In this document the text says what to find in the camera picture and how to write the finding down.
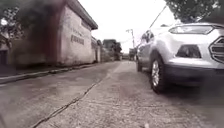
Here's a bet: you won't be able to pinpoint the silver car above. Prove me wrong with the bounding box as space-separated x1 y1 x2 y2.
134 22 224 95

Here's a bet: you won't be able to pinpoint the tree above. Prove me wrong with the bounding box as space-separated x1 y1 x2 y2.
164 0 224 24
0 0 51 41

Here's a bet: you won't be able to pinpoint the grey concrete road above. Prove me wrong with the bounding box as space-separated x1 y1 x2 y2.
0 59 224 128

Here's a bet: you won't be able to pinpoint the grey concrete kerb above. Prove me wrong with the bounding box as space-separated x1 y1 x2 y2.
0 62 101 85

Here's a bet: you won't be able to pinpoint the utility pole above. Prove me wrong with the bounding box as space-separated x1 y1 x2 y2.
125 28 136 50

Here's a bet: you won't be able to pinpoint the overhead wires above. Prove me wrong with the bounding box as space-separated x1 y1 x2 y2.
119 3 169 44

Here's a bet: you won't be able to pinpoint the row of buildings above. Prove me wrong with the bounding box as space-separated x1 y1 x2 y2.
91 36 124 64

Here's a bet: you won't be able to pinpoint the grey concrete building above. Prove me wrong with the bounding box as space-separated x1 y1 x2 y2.
9 0 99 68

